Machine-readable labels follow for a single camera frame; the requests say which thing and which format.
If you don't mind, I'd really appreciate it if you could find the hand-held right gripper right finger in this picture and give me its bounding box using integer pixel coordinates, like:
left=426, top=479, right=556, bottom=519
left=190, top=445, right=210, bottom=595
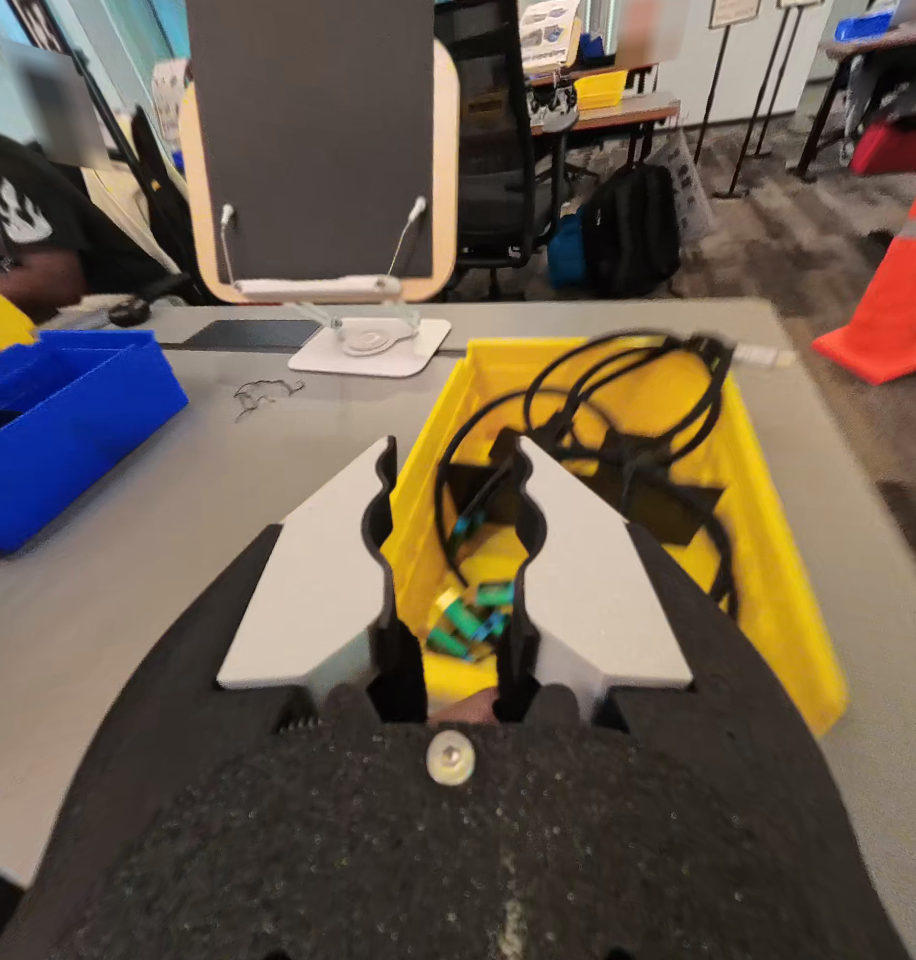
left=496, top=435, right=695, bottom=721

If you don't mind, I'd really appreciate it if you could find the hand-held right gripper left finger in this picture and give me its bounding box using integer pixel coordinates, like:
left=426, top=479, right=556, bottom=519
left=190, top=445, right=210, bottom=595
left=218, top=435, right=429, bottom=721

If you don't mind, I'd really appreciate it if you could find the yellow plastic bin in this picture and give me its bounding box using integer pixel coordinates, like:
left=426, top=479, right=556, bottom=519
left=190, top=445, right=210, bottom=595
left=380, top=338, right=849, bottom=736
left=0, top=293, right=39, bottom=364

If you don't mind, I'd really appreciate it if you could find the black bin divider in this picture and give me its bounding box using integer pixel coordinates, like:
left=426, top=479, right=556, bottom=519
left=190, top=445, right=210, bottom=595
left=455, top=425, right=725, bottom=544

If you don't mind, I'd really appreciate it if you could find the blue plastic bin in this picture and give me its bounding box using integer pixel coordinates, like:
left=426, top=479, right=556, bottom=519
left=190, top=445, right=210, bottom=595
left=0, top=330, right=189, bottom=556

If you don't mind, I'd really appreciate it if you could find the blue bag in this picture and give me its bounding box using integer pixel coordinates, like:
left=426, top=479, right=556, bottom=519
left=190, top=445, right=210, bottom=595
left=545, top=210, right=587, bottom=289

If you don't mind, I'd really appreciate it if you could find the black backpack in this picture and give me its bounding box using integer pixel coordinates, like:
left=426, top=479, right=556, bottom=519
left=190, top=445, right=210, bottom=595
left=578, top=162, right=681, bottom=298

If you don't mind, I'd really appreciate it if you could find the orange traffic cone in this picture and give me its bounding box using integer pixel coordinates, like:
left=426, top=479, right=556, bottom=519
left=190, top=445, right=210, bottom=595
left=814, top=192, right=916, bottom=387

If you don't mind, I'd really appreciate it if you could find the wooden-framed black panel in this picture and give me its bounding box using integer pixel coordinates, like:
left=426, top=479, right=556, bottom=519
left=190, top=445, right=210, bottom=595
left=178, top=0, right=462, bottom=304

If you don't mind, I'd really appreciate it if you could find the black office chair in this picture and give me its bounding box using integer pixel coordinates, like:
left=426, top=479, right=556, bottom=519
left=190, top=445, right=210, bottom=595
left=436, top=0, right=561, bottom=298

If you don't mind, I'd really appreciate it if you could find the small yellow bin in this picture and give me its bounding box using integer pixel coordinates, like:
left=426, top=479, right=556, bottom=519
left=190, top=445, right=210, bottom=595
left=575, top=71, right=629, bottom=114

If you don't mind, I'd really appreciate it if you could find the red plastic bin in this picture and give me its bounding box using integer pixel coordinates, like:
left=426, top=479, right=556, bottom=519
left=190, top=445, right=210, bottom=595
left=848, top=120, right=916, bottom=178

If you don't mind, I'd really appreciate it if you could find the tangled thin black wire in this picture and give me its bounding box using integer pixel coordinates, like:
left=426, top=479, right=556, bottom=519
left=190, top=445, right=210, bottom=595
left=233, top=378, right=306, bottom=421

